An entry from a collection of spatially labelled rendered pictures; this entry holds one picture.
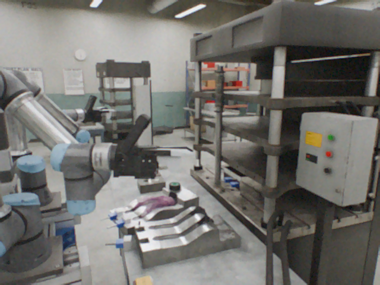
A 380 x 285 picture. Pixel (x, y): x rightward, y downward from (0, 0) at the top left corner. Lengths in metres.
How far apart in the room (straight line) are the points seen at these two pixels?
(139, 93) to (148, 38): 3.66
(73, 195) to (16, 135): 0.87
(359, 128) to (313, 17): 0.60
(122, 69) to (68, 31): 3.01
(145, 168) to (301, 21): 1.13
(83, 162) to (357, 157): 1.15
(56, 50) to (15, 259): 7.68
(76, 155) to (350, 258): 1.94
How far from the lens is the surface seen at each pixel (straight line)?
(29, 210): 1.04
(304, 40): 1.57
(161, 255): 1.37
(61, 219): 1.58
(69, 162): 0.76
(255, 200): 2.09
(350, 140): 1.38
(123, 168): 0.73
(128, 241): 1.49
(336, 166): 1.43
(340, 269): 2.25
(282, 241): 1.47
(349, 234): 2.15
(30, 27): 8.58
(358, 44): 1.83
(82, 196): 0.78
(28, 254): 1.09
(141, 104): 5.76
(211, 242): 1.43
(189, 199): 1.76
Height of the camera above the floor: 1.63
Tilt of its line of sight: 13 degrees down
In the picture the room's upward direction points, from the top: straight up
